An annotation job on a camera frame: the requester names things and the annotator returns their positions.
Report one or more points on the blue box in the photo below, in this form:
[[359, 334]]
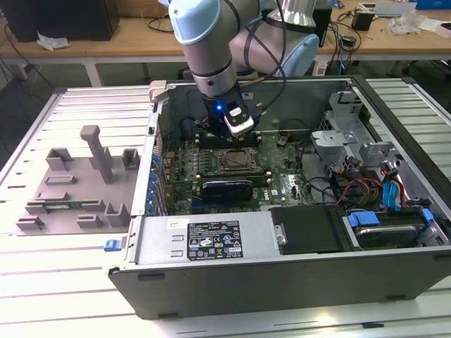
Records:
[[433, 3]]

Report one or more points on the wooden desk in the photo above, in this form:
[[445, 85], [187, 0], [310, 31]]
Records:
[[105, 45]]

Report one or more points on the green RAM stick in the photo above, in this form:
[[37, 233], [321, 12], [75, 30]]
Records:
[[260, 180]]

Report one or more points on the white flat box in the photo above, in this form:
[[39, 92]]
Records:
[[437, 26]]

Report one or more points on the grey plastic case latch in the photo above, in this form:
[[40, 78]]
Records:
[[157, 89]]

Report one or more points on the small black computer tower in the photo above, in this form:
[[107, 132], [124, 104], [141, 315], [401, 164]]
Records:
[[324, 24]]

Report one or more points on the white crumpled tissue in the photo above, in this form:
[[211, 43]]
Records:
[[53, 40]]

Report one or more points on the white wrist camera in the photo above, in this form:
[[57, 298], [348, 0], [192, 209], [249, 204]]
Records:
[[241, 123]]

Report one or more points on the green motherboard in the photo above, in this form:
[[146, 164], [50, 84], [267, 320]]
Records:
[[282, 169]]

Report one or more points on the large black computer tower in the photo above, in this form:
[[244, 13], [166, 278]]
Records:
[[70, 21]]

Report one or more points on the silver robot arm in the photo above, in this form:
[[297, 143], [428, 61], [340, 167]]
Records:
[[204, 42]]

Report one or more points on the grey parts rack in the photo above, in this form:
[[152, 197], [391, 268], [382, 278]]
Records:
[[81, 176]]

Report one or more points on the black open PC case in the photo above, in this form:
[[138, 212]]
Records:
[[246, 292]]

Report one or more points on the metal drive cage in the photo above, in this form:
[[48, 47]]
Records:
[[331, 141]]

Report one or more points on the small black adapter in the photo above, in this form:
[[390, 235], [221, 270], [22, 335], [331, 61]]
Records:
[[349, 41]]

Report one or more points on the black cylinder component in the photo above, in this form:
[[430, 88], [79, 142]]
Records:
[[187, 127]]

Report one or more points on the hard disk in blue carrier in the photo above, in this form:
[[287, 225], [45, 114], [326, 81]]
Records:
[[384, 236]]

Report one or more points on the black drive bay box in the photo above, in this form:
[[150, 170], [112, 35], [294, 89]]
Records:
[[306, 229]]

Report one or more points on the black graphics card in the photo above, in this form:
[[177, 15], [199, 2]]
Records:
[[229, 192]]

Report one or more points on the small black box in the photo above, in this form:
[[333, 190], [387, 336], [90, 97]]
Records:
[[362, 20]]

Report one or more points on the crumpled clear plastic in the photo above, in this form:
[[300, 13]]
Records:
[[405, 23]]

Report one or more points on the grey power supply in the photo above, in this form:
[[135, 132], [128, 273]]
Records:
[[158, 239]]

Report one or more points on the blue case latch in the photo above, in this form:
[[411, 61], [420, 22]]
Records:
[[112, 245]]

